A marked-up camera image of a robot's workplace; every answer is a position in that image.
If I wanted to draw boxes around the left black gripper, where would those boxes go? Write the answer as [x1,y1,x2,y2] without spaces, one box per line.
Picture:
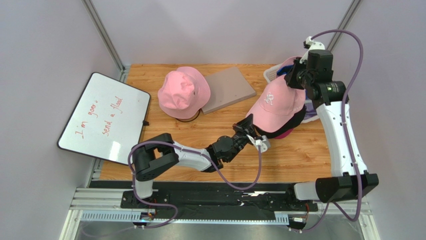
[225,114,258,163]

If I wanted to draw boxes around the black NY baseball cap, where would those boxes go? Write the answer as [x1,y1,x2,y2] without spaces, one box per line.
[255,106,306,139]

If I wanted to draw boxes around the pink baseball cap white logo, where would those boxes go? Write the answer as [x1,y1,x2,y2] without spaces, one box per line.
[246,75,306,133]

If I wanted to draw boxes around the magenta baseball cap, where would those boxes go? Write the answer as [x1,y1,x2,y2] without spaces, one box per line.
[275,128,294,140]

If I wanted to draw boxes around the pink bucket hat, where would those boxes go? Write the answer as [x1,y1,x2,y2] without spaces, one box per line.
[157,66,211,119]

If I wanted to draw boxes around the blue hat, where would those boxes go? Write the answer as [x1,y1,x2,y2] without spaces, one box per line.
[276,65,293,77]

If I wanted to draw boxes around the lavender baseball cap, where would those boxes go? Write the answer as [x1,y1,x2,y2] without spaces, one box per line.
[301,99,319,124]

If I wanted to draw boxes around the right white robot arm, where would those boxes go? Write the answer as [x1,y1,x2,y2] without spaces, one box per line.
[285,49,379,203]

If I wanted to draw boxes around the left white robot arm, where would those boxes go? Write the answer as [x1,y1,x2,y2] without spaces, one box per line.
[127,114,271,199]

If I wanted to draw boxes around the light pink cap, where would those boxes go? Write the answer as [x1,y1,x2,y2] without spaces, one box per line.
[280,56,306,69]

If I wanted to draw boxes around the grey flat board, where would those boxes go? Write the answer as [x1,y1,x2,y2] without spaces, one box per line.
[201,66,256,115]

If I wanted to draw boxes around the white plastic basket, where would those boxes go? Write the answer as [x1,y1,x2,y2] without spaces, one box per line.
[263,64,282,83]

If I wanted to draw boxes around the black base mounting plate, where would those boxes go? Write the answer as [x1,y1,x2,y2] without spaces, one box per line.
[114,180,353,221]

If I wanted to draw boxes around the white whiteboard with red writing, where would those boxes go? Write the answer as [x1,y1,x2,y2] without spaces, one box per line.
[57,72,151,165]

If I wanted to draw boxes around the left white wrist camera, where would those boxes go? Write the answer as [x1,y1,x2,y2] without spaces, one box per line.
[247,135,271,153]

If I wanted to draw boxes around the black wire hat stand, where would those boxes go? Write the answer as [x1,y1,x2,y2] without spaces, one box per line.
[176,109,201,123]

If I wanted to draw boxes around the right corner aluminium post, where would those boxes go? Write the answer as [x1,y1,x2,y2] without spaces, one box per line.
[319,0,362,65]

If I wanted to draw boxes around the corner aluminium post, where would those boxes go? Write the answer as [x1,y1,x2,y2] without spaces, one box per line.
[81,0,126,73]
[319,0,362,65]

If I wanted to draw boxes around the aluminium frame rail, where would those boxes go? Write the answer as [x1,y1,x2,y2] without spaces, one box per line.
[59,187,381,240]

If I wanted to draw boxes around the left corner aluminium post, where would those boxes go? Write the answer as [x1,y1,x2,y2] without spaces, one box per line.
[81,0,126,73]

